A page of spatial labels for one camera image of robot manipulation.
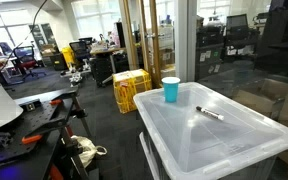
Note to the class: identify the black perforated workbench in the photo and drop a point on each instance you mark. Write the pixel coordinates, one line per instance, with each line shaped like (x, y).
(34, 120)

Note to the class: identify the black shelf cabinet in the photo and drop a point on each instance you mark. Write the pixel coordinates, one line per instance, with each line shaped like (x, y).
(209, 36)

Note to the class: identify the large clear plastic storage bin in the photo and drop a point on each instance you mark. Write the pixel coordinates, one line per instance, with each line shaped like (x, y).
(200, 140)

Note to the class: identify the white grey floor device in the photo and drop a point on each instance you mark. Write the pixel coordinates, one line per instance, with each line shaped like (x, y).
(75, 80)

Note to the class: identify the large open cardboard box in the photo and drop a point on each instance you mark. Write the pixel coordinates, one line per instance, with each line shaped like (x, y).
(284, 106)

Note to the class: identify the wooden desk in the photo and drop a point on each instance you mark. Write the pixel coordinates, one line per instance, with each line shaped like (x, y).
(107, 50)

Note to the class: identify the black mesh chair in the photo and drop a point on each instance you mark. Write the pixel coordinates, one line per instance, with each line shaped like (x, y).
(236, 21)

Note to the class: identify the blue office chair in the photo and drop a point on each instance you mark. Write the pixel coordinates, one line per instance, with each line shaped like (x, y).
(5, 48)

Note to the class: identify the plain cardboard box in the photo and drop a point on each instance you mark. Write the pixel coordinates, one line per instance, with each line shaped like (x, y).
(166, 56)

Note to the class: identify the black drawer cabinet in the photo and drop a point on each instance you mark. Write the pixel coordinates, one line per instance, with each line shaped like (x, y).
(58, 61)

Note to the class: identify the black tall tower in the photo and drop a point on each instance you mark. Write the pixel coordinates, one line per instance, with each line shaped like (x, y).
(120, 33)

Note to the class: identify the black and white marker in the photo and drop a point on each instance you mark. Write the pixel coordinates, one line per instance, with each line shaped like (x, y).
(210, 113)

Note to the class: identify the wooden door frame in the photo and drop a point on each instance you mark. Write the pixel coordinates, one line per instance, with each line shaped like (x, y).
(155, 50)

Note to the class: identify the white cloth bag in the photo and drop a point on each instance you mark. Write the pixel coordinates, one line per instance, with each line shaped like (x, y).
(85, 150)

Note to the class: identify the blue plastic cup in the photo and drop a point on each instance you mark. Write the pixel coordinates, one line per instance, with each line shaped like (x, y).
(170, 91)

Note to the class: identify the black and red office chair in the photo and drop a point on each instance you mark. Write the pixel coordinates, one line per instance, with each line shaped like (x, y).
(25, 63)

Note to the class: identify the yellow bin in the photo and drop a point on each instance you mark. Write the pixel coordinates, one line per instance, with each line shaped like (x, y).
(69, 56)

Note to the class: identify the black bracket with label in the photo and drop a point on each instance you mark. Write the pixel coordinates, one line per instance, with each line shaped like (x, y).
(30, 106)

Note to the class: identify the black rolling case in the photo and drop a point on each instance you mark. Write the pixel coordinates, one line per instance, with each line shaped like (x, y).
(100, 70)

